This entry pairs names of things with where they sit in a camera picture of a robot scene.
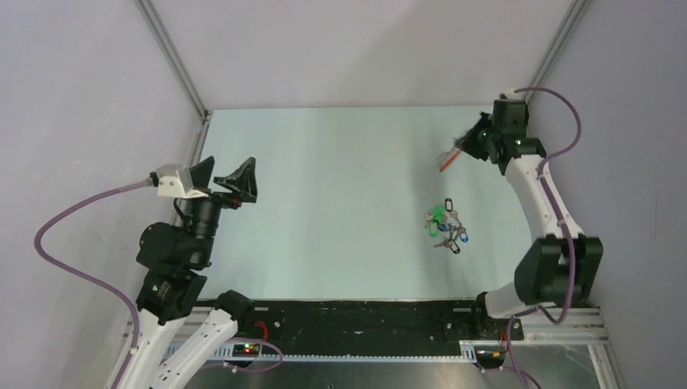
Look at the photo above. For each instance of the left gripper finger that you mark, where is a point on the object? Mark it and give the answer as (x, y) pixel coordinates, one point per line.
(201, 173)
(240, 185)

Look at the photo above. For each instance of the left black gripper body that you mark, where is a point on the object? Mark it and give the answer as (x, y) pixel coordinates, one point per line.
(220, 198)

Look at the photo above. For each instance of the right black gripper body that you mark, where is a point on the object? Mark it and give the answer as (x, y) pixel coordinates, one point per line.
(477, 140)

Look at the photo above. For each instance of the red keyring with rings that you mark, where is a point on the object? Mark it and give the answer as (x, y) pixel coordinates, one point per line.
(447, 158)

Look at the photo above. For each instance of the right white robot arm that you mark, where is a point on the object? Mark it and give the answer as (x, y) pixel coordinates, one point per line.
(561, 264)

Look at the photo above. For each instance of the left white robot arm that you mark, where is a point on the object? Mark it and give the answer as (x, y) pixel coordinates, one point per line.
(174, 256)

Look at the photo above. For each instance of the bunch of tagged keys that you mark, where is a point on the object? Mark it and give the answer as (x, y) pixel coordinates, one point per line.
(444, 218)

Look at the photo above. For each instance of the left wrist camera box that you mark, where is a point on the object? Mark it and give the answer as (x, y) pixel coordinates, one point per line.
(174, 181)

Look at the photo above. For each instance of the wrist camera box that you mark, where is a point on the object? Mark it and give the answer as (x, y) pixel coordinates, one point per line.
(174, 181)
(514, 94)

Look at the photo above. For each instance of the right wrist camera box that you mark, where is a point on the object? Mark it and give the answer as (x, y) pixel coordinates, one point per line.
(514, 94)

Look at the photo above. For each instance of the left aluminium frame post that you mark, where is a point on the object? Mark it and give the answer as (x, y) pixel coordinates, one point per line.
(161, 35)

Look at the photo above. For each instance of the aluminium frame post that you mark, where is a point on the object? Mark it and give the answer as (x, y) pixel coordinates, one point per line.
(565, 30)
(161, 35)

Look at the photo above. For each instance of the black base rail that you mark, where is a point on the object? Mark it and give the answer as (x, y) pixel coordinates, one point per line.
(375, 328)

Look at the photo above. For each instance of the right aluminium frame post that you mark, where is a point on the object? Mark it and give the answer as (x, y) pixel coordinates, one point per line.
(565, 30)

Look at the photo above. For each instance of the white slotted cable duct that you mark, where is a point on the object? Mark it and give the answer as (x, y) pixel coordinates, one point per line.
(232, 353)

